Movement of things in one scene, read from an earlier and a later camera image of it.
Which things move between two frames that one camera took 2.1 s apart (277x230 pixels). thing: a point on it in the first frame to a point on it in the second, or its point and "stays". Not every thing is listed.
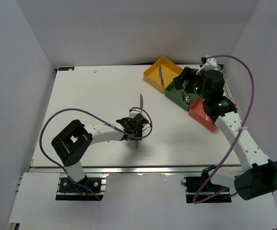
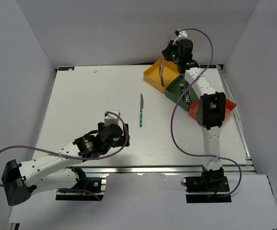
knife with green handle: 141,101 stays
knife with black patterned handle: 160,75 stays
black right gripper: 188,74 to 166,52
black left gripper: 139,132 to 121,140
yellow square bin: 170,70 stays
